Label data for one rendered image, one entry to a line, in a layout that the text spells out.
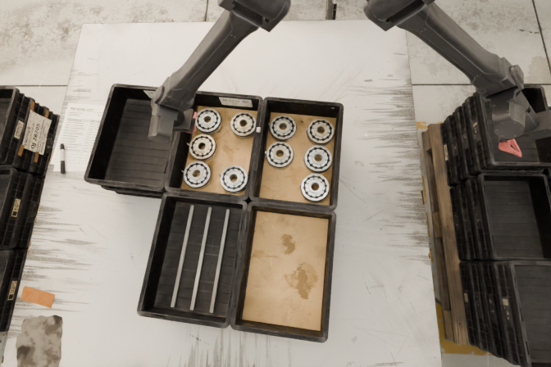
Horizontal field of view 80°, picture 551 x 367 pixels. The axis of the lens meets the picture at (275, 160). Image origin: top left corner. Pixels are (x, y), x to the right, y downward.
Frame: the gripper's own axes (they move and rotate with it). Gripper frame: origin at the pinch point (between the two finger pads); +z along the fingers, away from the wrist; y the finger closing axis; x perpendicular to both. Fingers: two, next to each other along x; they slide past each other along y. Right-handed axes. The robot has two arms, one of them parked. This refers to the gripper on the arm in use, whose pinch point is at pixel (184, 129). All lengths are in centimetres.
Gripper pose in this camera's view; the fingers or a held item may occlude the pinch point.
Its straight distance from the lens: 111.3
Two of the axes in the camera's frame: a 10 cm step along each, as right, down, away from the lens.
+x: 1.2, -9.6, 2.6
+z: 0.6, 2.7, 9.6
